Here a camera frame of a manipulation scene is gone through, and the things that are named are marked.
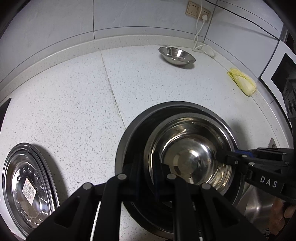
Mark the white power plug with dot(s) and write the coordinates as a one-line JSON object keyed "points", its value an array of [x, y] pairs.
{"points": [[204, 17]]}

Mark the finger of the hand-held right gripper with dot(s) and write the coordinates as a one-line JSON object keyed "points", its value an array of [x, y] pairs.
{"points": [[241, 152], [231, 160]]}

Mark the small steel bowl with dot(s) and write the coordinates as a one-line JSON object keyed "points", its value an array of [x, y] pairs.
{"points": [[185, 143], [177, 55]]}

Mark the white microwave oven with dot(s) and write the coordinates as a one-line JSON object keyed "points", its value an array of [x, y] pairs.
{"points": [[274, 62]]}

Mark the stainless steel sink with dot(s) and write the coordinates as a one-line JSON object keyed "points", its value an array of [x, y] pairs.
{"points": [[254, 206]]}

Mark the person's right hand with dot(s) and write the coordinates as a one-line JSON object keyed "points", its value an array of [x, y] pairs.
{"points": [[277, 215]]}

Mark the napa cabbage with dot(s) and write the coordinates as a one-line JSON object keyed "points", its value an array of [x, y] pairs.
{"points": [[242, 81]]}

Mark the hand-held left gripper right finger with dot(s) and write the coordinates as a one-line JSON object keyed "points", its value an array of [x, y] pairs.
{"points": [[158, 178]]}

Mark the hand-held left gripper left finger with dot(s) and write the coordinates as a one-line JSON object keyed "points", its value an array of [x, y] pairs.
{"points": [[138, 176]]}

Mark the large steel bowl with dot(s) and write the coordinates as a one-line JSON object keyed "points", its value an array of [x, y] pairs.
{"points": [[129, 148]]}

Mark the black glass gas stove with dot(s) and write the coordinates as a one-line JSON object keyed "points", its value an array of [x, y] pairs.
{"points": [[3, 113]]}

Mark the large labelled steel plate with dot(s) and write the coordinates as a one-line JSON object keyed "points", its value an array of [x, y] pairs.
{"points": [[55, 197]]}

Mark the double wall socket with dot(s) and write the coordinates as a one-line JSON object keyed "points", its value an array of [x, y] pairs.
{"points": [[193, 9]]}

